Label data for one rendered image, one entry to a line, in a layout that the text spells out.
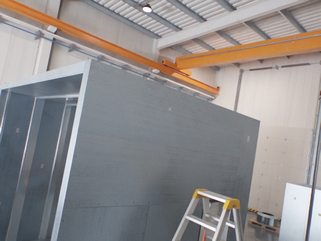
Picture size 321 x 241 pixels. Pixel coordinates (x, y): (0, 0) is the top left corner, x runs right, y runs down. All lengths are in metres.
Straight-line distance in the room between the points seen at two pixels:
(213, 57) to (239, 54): 1.33
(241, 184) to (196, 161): 0.99
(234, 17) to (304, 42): 2.60
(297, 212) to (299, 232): 0.54
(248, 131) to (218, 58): 8.60
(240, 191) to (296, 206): 5.38
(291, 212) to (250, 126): 5.65
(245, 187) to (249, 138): 0.65
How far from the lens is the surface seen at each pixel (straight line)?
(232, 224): 2.40
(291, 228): 9.07
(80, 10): 11.85
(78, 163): 2.03
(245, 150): 3.61
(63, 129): 5.63
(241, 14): 10.62
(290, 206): 9.00
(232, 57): 11.60
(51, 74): 2.87
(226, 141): 3.21
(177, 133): 2.58
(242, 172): 3.62
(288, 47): 10.53
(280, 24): 12.24
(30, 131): 5.45
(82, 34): 11.09
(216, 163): 3.12
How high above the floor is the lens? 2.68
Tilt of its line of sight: 4 degrees up
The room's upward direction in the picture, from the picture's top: 10 degrees clockwise
